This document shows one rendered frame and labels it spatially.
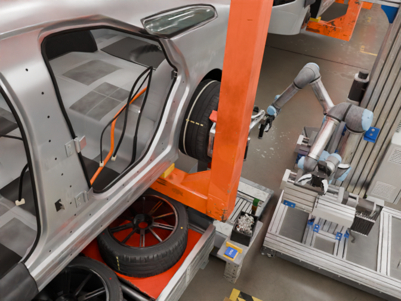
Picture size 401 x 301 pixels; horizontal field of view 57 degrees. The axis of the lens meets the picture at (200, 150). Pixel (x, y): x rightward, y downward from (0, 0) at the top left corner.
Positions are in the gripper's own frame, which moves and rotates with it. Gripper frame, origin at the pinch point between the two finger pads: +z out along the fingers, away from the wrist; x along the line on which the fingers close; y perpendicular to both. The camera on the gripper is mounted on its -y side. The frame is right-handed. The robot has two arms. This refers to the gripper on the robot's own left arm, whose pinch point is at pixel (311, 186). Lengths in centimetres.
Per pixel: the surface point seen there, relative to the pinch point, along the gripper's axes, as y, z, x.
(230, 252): 71, 11, 43
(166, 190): 53, 5, 106
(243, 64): -57, -2, 46
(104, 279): 62, 80, 89
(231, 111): -28, -2, 52
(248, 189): 105, -87, 89
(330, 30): 43, -414, 148
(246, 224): 62, -9, 44
